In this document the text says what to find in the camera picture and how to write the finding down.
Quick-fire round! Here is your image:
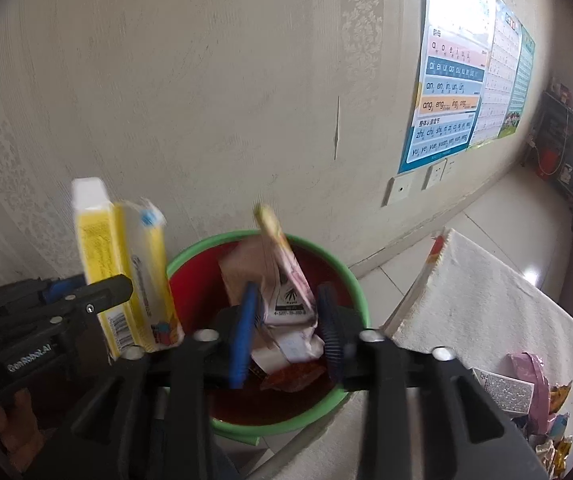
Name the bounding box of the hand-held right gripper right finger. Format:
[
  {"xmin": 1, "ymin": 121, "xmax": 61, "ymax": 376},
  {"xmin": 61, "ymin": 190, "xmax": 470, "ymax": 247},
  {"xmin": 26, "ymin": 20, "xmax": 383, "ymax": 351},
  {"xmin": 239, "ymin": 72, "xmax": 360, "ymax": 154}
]
[{"xmin": 315, "ymin": 282, "xmax": 552, "ymax": 480}]

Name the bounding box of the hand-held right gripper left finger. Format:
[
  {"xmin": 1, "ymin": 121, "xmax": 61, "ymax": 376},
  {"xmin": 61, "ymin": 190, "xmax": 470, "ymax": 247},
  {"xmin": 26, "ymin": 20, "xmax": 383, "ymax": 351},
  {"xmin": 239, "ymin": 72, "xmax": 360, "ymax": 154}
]
[{"xmin": 19, "ymin": 282, "xmax": 264, "ymax": 480}]

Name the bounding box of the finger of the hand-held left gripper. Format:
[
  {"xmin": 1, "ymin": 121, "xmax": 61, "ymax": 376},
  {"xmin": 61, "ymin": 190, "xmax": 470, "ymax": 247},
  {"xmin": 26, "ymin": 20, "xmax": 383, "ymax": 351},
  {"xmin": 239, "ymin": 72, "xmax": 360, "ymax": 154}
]
[
  {"xmin": 0, "ymin": 277, "xmax": 87, "ymax": 318},
  {"xmin": 69, "ymin": 274, "xmax": 134, "ymax": 317}
]

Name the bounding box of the yellow white cardboard box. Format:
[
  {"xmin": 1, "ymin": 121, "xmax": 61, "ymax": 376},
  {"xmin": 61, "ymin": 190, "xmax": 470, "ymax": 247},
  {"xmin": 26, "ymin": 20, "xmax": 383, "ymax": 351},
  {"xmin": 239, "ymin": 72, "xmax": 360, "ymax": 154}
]
[{"xmin": 70, "ymin": 176, "xmax": 186, "ymax": 363}]

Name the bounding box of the pink white snack packet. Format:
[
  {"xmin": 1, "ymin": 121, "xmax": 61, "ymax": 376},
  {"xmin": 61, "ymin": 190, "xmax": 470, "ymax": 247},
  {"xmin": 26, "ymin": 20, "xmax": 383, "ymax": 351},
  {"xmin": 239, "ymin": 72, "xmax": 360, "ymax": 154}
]
[{"xmin": 253, "ymin": 204, "xmax": 318, "ymax": 327}]

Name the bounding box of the red bin with green rim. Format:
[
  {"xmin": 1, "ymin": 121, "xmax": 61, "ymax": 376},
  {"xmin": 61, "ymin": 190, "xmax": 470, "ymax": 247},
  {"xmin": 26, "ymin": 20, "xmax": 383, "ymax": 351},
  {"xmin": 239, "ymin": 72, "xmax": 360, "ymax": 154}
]
[{"xmin": 166, "ymin": 230, "xmax": 371, "ymax": 436}]

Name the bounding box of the blue white snack packet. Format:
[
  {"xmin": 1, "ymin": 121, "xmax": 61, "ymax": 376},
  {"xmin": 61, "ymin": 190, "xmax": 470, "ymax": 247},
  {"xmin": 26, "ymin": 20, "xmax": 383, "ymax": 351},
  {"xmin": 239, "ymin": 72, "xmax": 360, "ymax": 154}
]
[{"xmin": 541, "ymin": 412, "xmax": 570, "ymax": 439}]

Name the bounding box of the person's left hand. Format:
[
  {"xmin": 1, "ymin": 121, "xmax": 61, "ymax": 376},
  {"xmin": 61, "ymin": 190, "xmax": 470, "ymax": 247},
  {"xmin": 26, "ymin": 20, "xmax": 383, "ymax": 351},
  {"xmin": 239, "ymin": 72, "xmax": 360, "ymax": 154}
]
[{"xmin": 0, "ymin": 387, "xmax": 44, "ymax": 466}]

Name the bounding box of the crumpled white paper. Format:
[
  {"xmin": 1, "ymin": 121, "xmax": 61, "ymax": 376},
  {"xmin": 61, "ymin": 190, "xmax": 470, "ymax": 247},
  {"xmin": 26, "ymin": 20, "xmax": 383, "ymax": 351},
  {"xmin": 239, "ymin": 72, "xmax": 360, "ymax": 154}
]
[{"xmin": 250, "ymin": 321, "xmax": 325, "ymax": 374}]

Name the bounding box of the red snack wrapper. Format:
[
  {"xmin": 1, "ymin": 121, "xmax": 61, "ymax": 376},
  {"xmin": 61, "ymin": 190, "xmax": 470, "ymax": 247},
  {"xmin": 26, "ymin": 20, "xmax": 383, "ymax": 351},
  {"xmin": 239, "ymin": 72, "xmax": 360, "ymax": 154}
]
[{"xmin": 260, "ymin": 362, "xmax": 328, "ymax": 392}]

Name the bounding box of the brown paper bag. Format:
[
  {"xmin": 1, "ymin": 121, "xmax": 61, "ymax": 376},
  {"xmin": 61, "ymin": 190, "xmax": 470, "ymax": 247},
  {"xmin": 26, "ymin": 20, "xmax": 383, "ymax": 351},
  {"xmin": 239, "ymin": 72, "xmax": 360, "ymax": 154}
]
[{"xmin": 218, "ymin": 239, "xmax": 278, "ymax": 307}]

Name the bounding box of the white textured mat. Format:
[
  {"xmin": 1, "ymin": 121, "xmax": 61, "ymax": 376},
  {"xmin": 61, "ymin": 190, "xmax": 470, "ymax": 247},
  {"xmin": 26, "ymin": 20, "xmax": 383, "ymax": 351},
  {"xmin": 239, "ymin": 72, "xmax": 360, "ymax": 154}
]
[{"xmin": 246, "ymin": 227, "xmax": 573, "ymax": 480}]

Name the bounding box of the pink plastic bag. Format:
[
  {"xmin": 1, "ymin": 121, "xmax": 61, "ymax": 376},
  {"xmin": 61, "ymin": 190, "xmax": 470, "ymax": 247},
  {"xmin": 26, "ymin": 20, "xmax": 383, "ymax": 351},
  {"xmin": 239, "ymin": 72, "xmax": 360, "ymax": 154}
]
[{"xmin": 509, "ymin": 352, "xmax": 553, "ymax": 436}]

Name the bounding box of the yellow orange snack wrapper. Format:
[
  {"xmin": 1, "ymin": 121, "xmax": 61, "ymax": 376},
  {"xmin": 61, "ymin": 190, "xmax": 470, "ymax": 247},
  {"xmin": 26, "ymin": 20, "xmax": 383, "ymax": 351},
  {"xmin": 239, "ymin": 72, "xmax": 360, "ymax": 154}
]
[{"xmin": 549, "ymin": 381, "xmax": 573, "ymax": 413}]

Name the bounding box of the red bucket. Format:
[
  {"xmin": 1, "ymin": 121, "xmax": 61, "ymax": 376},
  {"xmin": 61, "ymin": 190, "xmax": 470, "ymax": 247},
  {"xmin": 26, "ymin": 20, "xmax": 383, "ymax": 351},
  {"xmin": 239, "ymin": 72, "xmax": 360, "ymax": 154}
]
[{"xmin": 537, "ymin": 147, "xmax": 562, "ymax": 177}]

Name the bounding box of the blue letter wall poster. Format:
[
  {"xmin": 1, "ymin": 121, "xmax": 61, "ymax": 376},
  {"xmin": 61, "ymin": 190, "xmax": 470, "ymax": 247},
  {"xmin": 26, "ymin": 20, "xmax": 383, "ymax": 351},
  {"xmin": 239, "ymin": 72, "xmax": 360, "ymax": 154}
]
[{"xmin": 399, "ymin": 0, "xmax": 497, "ymax": 176}]

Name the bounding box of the white table wall poster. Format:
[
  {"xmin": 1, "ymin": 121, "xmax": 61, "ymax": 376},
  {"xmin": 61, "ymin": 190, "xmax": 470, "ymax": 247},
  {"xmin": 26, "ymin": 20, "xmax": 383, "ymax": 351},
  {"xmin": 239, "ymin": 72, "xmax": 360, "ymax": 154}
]
[{"xmin": 469, "ymin": 0, "xmax": 523, "ymax": 148}]

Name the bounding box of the green bordered wall poster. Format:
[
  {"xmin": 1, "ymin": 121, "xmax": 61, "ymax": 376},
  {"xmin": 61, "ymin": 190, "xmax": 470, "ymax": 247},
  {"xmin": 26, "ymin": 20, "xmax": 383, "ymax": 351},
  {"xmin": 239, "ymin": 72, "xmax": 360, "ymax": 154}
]
[{"xmin": 496, "ymin": 25, "xmax": 537, "ymax": 140}]

